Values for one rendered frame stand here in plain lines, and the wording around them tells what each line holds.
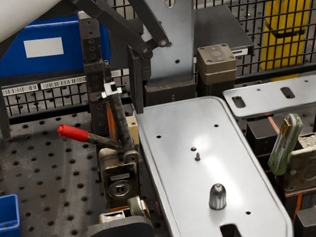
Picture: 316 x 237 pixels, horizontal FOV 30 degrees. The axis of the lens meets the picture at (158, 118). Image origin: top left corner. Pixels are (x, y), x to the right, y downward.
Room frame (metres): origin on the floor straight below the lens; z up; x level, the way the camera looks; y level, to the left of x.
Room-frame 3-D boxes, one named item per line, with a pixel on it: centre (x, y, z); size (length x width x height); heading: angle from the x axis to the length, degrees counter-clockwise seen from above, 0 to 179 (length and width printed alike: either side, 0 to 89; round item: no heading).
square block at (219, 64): (1.17, -0.14, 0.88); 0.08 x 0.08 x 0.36; 13
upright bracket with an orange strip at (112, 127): (0.94, 0.10, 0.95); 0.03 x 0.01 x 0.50; 13
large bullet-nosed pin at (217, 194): (0.75, -0.11, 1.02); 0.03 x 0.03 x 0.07
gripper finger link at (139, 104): (0.49, 0.02, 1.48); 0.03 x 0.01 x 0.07; 13
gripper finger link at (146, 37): (0.49, 0.00, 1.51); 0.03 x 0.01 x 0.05; 103
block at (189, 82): (1.13, -0.03, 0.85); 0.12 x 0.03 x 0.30; 103
